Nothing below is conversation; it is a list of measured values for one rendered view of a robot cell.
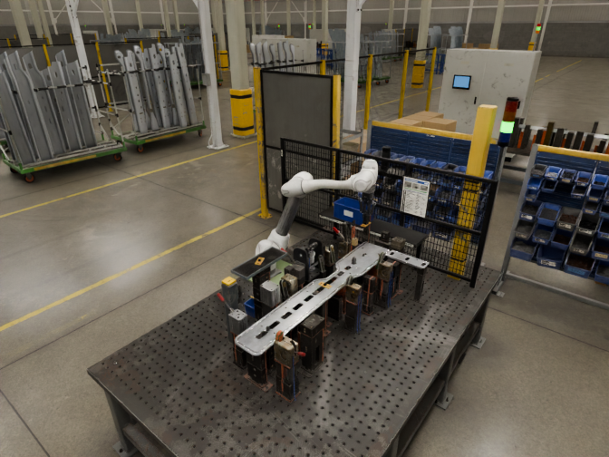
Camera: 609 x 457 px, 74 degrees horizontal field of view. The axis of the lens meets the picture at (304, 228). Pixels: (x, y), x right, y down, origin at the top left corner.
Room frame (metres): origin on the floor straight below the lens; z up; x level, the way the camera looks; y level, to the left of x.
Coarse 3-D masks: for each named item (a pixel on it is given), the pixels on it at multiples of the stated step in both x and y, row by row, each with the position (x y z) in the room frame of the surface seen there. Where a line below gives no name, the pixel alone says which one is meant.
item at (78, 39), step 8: (72, 0) 12.46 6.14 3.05; (72, 8) 12.42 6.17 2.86; (72, 16) 12.37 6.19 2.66; (72, 24) 12.37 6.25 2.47; (72, 32) 12.43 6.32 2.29; (80, 32) 12.46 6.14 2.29; (80, 40) 12.42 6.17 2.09; (80, 48) 12.38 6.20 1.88; (80, 56) 12.37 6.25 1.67; (88, 72) 12.44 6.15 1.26; (88, 88) 12.36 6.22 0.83; (88, 96) 12.42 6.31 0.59; (96, 104) 12.45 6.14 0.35
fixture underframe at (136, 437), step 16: (480, 320) 2.69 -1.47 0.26; (464, 336) 2.52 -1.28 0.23; (480, 336) 2.77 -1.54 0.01; (448, 368) 2.08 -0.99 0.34; (432, 384) 2.04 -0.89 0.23; (112, 400) 1.71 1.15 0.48; (432, 400) 1.91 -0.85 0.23; (448, 400) 2.09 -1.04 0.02; (112, 416) 1.74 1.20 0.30; (128, 416) 1.76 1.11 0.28; (416, 416) 1.79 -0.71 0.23; (128, 432) 1.69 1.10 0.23; (128, 448) 1.71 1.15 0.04; (144, 448) 1.58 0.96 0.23; (400, 448) 1.57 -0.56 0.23
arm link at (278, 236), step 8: (296, 176) 2.78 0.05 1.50; (304, 176) 2.80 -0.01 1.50; (312, 176) 2.90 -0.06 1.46; (288, 200) 2.85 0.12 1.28; (296, 200) 2.82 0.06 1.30; (288, 208) 2.83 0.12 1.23; (296, 208) 2.84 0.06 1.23; (288, 216) 2.84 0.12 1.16; (280, 224) 2.86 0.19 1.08; (288, 224) 2.85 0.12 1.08; (272, 232) 2.90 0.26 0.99; (280, 232) 2.86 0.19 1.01; (272, 240) 2.85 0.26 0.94; (280, 240) 2.84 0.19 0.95; (288, 240) 2.91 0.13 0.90; (280, 248) 2.82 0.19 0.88
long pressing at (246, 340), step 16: (352, 256) 2.50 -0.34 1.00; (368, 256) 2.50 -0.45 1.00; (384, 256) 2.51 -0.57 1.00; (336, 272) 2.29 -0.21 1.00; (352, 272) 2.29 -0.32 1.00; (304, 288) 2.11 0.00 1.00; (336, 288) 2.11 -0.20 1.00; (288, 304) 1.95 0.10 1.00; (304, 304) 1.95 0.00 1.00; (320, 304) 1.95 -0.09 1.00; (272, 320) 1.80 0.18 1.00; (288, 320) 1.80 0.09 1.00; (240, 336) 1.67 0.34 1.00; (272, 336) 1.67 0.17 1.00; (256, 352) 1.56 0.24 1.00
